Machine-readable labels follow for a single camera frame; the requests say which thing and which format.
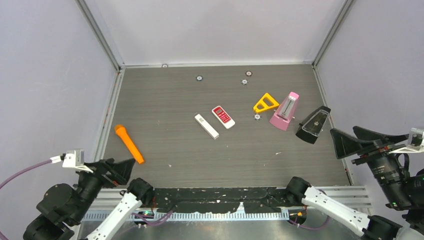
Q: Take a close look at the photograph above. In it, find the white remote control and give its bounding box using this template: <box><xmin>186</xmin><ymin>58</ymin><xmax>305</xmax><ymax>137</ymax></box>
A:
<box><xmin>211</xmin><ymin>105</ymin><xmax>236</xmax><ymax>130</ymax></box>

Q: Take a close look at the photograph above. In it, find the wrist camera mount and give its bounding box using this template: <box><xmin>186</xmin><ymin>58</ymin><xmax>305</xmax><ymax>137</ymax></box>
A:
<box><xmin>389</xmin><ymin>127</ymin><xmax>424</xmax><ymax>154</ymax></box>
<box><xmin>50</xmin><ymin>148</ymin><xmax>94</xmax><ymax>173</ymax></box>

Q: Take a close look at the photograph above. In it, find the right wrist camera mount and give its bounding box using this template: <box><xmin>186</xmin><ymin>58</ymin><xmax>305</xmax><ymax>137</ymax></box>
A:
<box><xmin>389</xmin><ymin>127</ymin><xmax>424</xmax><ymax>154</ymax></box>

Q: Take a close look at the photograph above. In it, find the slim white black remote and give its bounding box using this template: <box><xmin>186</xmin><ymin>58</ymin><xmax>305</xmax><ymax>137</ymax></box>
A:
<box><xmin>194</xmin><ymin>114</ymin><xmax>219</xmax><ymax>140</ymax></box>

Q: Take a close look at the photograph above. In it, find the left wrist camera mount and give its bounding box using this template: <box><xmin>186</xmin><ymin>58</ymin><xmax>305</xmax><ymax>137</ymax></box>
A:
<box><xmin>50</xmin><ymin>148</ymin><xmax>94</xmax><ymax>173</ymax></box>

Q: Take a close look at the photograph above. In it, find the orange handle tool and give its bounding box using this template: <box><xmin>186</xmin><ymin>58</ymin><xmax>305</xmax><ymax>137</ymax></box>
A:
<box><xmin>114</xmin><ymin>124</ymin><xmax>145</xmax><ymax>165</ymax></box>

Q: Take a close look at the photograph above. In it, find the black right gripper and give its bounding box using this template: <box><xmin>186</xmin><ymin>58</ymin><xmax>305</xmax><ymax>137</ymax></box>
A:
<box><xmin>327</xmin><ymin>123</ymin><xmax>412</xmax><ymax>205</ymax></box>

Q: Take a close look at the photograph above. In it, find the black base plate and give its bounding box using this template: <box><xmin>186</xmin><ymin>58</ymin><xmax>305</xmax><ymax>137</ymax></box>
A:
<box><xmin>154</xmin><ymin>187</ymin><xmax>305</xmax><ymax>214</ymax></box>

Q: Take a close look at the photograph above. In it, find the yellow triangular plastic frame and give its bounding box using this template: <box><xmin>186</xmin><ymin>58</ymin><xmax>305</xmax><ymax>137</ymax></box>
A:
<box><xmin>252</xmin><ymin>92</ymin><xmax>280</xmax><ymax>114</ymax></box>

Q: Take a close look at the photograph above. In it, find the pink metronome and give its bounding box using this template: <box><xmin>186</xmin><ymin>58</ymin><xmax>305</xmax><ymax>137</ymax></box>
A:
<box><xmin>269</xmin><ymin>92</ymin><xmax>300</xmax><ymax>131</ymax></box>

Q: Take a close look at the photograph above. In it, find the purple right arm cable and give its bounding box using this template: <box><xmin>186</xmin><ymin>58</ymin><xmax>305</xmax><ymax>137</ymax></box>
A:
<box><xmin>288</xmin><ymin>215</ymin><xmax>330</xmax><ymax>231</ymax></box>

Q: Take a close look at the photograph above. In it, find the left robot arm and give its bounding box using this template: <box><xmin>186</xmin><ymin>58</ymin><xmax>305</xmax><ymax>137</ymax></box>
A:
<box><xmin>23</xmin><ymin>158</ymin><xmax>155</xmax><ymax>240</ymax></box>

